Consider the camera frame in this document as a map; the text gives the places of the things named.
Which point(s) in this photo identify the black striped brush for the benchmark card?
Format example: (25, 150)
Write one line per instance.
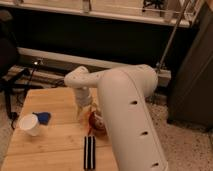
(89, 153)

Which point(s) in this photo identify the white paper cup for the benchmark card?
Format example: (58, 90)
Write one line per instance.
(30, 124)

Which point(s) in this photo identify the metal pole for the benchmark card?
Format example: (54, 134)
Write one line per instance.
(160, 63)

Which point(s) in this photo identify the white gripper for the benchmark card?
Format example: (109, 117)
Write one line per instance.
(83, 98)

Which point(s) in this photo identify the blue cloth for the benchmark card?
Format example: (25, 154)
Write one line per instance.
(43, 117)

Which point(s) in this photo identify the dark cabinet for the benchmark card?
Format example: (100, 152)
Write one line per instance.
(191, 95)

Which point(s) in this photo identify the black office chair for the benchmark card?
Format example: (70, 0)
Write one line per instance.
(9, 56)

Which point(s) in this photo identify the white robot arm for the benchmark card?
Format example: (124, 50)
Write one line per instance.
(122, 94)

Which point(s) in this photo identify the red bowl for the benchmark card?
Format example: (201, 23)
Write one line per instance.
(98, 131)

